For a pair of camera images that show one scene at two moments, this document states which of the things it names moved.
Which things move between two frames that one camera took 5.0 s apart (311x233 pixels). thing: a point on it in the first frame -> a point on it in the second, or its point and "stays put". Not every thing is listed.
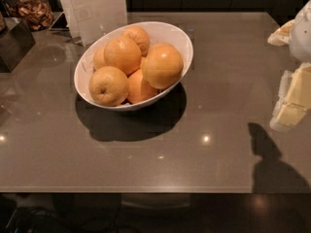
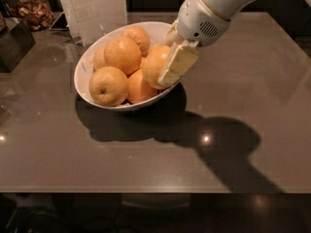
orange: x=161 y=65 stays put
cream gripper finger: x=293 y=99 -> x=183 y=58
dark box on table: x=16 y=42 stays put
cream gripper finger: x=282 y=36 -> x=172 y=35
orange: x=124 y=53 stays put
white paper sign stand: x=93 y=9 stays put
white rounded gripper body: x=301 y=38 -> x=200 y=20
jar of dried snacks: x=32 y=5 stays put
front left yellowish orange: x=108 y=86 stays put
